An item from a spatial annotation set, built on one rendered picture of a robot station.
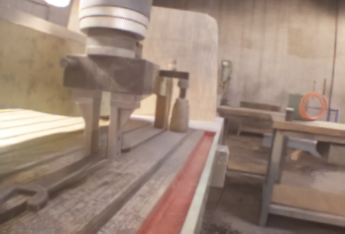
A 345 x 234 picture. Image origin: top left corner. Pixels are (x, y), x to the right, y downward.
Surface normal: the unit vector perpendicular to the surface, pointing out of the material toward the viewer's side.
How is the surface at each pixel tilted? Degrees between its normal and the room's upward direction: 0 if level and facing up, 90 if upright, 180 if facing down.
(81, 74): 90
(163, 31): 76
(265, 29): 90
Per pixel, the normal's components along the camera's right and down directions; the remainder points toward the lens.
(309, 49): -0.37, 0.03
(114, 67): -0.17, 0.05
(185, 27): 0.15, -0.15
